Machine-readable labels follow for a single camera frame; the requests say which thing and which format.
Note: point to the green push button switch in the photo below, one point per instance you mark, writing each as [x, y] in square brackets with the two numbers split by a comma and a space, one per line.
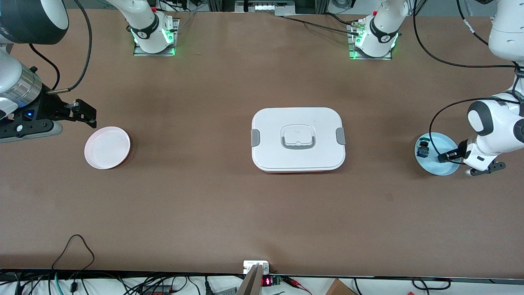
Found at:
[423, 149]

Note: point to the red black clip leads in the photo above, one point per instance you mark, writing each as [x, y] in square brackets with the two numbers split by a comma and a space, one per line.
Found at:
[297, 283]

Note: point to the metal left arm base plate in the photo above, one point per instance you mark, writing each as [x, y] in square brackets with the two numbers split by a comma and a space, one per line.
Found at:
[356, 55]

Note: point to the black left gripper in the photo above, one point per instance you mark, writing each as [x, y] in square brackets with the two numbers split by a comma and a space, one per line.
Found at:
[453, 155]

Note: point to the small white box device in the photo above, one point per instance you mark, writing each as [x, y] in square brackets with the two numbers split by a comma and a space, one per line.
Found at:
[251, 264]

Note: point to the black device white label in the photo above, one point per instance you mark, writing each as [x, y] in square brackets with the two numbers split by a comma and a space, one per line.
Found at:
[266, 6]

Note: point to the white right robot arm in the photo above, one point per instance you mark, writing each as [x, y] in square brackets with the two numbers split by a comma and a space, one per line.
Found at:
[147, 24]

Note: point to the brown cardboard box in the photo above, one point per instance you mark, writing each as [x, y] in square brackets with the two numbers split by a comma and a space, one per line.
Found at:
[339, 288]

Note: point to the aluminium camera mast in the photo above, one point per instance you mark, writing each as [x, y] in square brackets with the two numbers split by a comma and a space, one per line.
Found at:
[250, 282]

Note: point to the white lunch box grey clips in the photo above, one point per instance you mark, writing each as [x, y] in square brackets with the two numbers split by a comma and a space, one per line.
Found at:
[270, 155]

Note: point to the light blue round plate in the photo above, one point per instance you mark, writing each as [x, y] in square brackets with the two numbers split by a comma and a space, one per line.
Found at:
[440, 141]

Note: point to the red digit display module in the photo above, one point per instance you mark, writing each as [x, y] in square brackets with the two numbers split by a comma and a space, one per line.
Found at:
[268, 281]

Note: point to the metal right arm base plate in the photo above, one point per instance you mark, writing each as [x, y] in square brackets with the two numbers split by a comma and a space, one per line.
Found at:
[141, 52]

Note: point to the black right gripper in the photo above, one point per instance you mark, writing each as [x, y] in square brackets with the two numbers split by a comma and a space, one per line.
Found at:
[48, 107]

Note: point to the pink round plate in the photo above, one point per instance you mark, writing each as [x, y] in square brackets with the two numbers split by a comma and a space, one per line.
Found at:
[107, 147]

